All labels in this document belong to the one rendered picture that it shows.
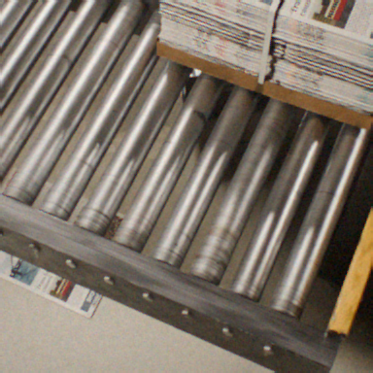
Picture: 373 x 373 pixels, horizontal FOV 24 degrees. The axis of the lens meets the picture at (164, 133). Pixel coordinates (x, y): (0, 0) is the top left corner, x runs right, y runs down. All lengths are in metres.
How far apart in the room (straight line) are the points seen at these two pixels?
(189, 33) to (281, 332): 0.49
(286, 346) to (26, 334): 0.98
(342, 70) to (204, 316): 0.42
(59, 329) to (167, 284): 0.86
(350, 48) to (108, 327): 1.09
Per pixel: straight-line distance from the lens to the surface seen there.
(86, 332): 2.12
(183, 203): 1.36
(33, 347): 2.13
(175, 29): 1.41
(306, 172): 1.40
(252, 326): 1.28
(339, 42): 1.28
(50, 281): 2.17
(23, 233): 1.35
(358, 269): 1.32
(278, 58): 1.37
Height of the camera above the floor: 2.01
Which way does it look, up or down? 59 degrees down
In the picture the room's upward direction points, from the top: straight up
